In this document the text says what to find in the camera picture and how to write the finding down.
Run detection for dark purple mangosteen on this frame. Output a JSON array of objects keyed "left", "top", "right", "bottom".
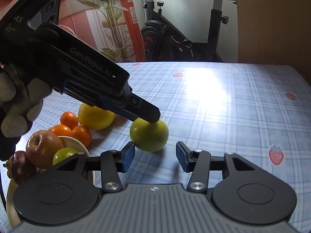
[{"left": 3, "top": 151, "right": 38, "bottom": 186}]

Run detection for grey gloved left hand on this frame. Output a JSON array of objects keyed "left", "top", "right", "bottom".
[{"left": 1, "top": 65, "right": 52, "bottom": 161}]

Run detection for yellow lemon rear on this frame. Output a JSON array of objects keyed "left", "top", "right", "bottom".
[{"left": 78, "top": 103, "right": 115, "bottom": 130}]

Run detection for green apple front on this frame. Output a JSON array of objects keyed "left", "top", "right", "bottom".
[{"left": 52, "top": 147, "right": 79, "bottom": 166}]

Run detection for cream round plate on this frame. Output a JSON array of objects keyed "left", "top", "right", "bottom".
[{"left": 6, "top": 136, "right": 90, "bottom": 228}]

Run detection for printed wall backdrop curtain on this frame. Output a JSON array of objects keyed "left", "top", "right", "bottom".
[{"left": 0, "top": 0, "right": 147, "bottom": 65}]

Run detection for red apple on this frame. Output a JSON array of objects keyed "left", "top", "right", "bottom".
[{"left": 26, "top": 130, "right": 64, "bottom": 169}]

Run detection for blue plaid tablecloth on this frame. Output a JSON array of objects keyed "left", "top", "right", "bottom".
[{"left": 14, "top": 62, "right": 310, "bottom": 232}]

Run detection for orange tangerine beside apple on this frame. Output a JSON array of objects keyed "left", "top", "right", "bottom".
[{"left": 51, "top": 124, "right": 72, "bottom": 137}]

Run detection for orange tangerine near plate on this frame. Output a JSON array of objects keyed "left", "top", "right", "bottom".
[{"left": 72, "top": 126, "right": 92, "bottom": 147}]

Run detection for green apple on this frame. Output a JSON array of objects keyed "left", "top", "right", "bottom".
[
  {"left": 52, "top": 147, "right": 79, "bottom": 166},
  {"left": 130, "top": 118, "right": 169, "bottom": 153}
]

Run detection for black exercise bike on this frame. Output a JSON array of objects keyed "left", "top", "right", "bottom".
[{"left": 141, "top": 0, "right": 236, "bottom": 62}]

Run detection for wooden wardrobe panel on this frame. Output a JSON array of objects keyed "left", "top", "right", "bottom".
[{"left": 236, "top": 0, "right": 310, "bottom": 82}]

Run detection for orange tangerine behind lemon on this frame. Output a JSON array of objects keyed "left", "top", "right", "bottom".
[{"left": 60, "top": 111, "right": 79, "bottom": 129}]

